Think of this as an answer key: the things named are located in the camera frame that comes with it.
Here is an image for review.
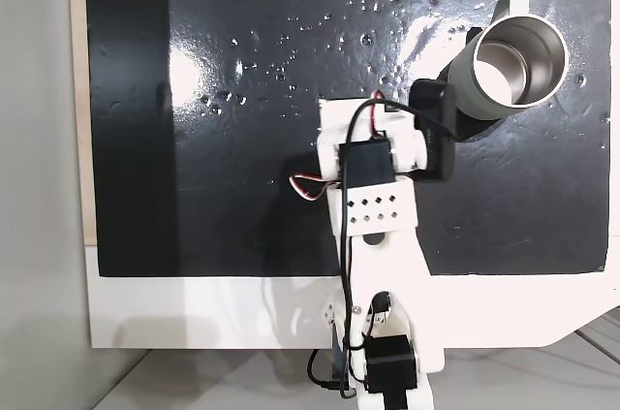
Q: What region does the green steel-lined cup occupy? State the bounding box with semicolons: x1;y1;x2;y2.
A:
435;0;571;142

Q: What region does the black glossy mat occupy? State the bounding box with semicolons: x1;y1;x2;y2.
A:
84;0;612;279

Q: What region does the red white servo wire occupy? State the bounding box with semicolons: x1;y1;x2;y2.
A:
289;171;331;203
367;89;388;141

